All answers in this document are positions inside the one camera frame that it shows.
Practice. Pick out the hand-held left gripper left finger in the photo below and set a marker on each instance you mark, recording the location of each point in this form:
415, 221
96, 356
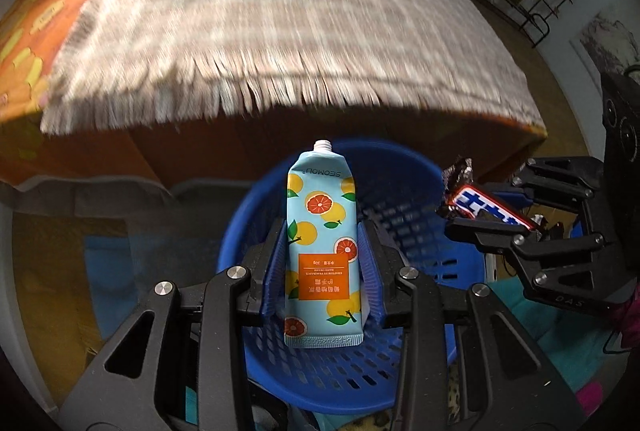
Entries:
277, 261

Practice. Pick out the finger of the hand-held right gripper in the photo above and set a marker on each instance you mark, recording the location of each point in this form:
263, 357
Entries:
560, 181
550, 271

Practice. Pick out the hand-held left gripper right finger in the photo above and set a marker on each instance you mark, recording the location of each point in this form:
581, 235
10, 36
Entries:
372, 271

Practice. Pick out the fruit print cream tube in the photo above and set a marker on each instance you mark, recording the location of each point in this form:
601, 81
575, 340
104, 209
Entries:
320, 236

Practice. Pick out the blue plastic basket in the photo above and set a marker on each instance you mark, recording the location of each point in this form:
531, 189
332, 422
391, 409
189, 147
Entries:
400, 211

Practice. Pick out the chocolate bar wrapper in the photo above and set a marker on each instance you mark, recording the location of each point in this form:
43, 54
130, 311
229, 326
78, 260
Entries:
480, 203

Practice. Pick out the teal cloth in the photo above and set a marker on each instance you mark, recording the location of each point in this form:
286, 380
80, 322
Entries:
550, 341

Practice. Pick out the leopard print cloth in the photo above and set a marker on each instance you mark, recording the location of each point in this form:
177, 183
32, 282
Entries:
370, 422

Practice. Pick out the orange floral tablecloth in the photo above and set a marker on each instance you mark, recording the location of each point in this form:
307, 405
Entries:
100, 151

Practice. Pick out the beige plaid fringed cloth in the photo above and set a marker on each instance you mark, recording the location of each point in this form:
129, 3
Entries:
275, 26

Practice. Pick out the wall poster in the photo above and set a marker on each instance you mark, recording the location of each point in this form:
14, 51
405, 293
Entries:
607, 41

